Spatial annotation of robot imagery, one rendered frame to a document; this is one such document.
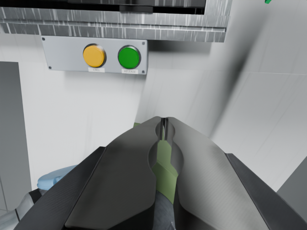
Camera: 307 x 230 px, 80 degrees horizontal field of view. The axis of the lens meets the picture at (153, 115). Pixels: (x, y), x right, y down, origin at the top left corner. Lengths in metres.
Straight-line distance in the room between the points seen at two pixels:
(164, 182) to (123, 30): 0.34
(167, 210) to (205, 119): 0.27
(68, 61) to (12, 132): 1.71
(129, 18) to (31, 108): 0.42
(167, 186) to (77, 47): 0.36
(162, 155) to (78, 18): 0.34
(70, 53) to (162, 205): 0.38
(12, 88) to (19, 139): 0.51
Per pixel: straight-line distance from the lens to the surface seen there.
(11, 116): 1.99
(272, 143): 0.70
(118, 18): 0.39
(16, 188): 2.64
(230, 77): 0.53
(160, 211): 0.46
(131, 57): 0.38
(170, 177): 0.43
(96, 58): 0.40
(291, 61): 0.59
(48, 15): 0.43
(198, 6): 0.38
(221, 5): 0.39
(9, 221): 0.37
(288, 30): 0.56
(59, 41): 0.43
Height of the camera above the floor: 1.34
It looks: 62 degrees down
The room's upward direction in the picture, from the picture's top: 175 degrees counter-clockwise
